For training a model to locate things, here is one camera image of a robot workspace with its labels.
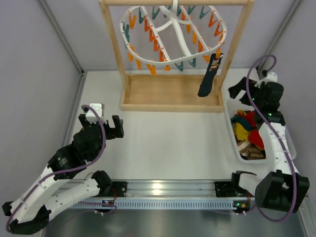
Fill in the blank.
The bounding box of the black sock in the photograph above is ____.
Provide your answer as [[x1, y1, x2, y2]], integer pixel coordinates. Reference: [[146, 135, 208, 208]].
[[197, 53, 223, 97]]

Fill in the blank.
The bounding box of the red sock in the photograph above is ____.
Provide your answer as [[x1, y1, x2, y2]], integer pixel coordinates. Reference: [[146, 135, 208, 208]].
[[247, 129, 264, 150], [237, 110, 256, 131]]

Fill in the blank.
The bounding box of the yellow sock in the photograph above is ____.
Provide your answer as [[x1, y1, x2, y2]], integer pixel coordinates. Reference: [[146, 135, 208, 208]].
[[234, 123, 250, 142]]

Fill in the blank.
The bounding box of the white oval clip hanger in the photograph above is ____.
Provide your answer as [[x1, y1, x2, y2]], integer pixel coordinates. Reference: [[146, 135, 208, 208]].
[[119, 1, 227, 68]]

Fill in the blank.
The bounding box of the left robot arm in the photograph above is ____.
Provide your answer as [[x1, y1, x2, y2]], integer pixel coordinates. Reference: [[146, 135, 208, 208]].
[[2, 114, 124, 235]]

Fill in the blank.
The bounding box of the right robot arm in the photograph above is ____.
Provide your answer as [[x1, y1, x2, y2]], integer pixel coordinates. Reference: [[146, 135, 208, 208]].
[[229, 77, 310, 213]]

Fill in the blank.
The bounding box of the wooden hanger stand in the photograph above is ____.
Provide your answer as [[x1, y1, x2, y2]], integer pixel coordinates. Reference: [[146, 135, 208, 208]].
[[99, 0, 254, 113]]

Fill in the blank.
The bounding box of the white plastic basket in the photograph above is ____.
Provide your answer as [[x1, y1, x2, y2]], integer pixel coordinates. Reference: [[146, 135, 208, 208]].
[[224, 99, 297, 164]]

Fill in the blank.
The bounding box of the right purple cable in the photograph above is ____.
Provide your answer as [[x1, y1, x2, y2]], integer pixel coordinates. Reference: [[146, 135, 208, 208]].
[[246, 54, 301, 222]]

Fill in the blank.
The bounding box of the purple cable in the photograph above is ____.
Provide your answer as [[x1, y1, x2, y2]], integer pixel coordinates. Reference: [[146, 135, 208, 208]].
[[246, 54, 301, 222], [5, 105, 118, 234]]

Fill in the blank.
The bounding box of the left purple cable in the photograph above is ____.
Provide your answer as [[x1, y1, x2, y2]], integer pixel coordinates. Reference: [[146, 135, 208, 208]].
[[5, 105, 118, 234]]

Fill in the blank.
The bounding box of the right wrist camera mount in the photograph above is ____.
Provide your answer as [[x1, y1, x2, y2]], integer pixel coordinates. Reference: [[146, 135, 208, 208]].
[[255, 72, 277, 88]]

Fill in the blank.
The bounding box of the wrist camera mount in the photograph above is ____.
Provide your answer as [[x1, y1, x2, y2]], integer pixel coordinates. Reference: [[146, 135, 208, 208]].
[[84, 103, 106, 123], [255, 72, 277, 88]]

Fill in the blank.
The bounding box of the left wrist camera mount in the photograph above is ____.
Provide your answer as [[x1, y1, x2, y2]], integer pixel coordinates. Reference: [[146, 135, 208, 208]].
[[84, 103, 106, 123]]

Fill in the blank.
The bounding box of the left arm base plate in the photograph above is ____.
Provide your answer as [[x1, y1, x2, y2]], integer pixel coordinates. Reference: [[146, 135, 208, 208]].
[[106, 181, 127, 198]]

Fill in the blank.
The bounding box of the grey slotted cable duct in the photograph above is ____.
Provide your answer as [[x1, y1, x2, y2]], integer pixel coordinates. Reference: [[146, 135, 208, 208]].
[[69, 199, 247, 210]]

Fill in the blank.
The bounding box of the aluminium rail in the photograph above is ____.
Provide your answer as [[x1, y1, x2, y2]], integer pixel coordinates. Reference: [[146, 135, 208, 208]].
[[49, 179, 309, 198]]

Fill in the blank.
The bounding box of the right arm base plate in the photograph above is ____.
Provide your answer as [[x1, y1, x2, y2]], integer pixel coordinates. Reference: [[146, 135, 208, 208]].
[[214, 181, 247, 198]]

